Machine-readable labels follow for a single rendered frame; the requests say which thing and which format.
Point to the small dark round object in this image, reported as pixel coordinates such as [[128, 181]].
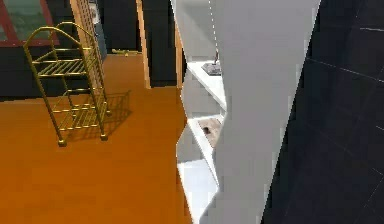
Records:
[[206, 130]]

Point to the grey flat tray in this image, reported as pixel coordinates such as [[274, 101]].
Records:
[[212, 68]]

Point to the white zigzag shelf unit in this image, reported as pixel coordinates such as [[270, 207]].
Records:
[[256, 100]]

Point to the yellow green floor object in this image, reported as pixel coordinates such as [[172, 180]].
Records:
[[120, 52]]

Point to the red framed window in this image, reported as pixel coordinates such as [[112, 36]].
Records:
[[23, 20]]

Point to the tan wooden door frame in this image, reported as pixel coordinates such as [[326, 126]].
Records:
[[145, 50]]

